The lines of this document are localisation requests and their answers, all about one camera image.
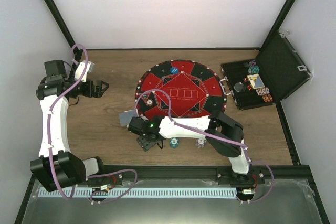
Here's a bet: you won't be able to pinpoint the grey playing card deck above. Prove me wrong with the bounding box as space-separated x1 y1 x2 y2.
119 110 137 127

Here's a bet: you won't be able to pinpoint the orange chips in case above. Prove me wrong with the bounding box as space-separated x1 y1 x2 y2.
262 94 273 103

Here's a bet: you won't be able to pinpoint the triangular black dealer button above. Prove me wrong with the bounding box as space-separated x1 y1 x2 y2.
141 93 150 103

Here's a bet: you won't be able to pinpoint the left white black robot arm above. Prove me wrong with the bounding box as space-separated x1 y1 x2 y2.
30 60 109 192

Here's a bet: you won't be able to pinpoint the round red black poker mat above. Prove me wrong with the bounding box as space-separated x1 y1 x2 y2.
135 60 227 120

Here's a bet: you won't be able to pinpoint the black round puck in case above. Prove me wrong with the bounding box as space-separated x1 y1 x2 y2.
234 82 246 92

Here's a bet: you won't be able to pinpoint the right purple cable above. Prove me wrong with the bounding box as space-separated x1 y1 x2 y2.
134 89 249 148

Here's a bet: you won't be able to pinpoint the purple white chip stack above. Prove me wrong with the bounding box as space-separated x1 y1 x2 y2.
195 138 206 148

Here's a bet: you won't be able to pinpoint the card deck in case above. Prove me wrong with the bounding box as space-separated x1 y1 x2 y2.
247 73 265 89

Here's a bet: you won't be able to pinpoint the purple cable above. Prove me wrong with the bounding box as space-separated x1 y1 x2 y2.
134 89 249 148
48 44 89 200

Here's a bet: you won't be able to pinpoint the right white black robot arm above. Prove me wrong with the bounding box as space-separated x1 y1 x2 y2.
127 111 252 184

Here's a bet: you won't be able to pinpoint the black poker chip case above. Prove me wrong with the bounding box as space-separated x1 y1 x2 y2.
221 31 312 110

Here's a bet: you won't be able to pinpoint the green blue chip stack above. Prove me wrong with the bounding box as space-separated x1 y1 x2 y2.
170 138 179 149

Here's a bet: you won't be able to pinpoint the blue round blind button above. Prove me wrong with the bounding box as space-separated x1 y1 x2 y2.
170 67 179 74

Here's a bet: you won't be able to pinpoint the light blue slotted cable duct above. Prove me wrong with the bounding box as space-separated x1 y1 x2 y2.
38 187 237 198

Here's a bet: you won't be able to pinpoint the red black hundred chip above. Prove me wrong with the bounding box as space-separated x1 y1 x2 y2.
146 99 153 105

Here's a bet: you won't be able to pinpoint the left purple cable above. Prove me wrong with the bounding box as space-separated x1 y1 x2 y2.
48 44 89 200

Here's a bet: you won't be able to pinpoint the teal chips in case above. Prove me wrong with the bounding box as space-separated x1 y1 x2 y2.
248 66 260 74

